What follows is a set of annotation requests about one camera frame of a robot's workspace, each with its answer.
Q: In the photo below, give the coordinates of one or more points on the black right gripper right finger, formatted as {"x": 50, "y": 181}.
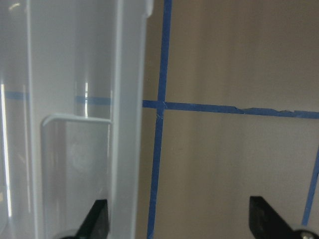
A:
{"x": 266, "y": 223}

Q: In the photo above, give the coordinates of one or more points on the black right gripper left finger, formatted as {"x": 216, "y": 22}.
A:
{"x": 96, "y": 223}

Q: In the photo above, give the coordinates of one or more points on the clear plastic box lid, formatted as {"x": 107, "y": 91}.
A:
{"x": 71, "y": 87}

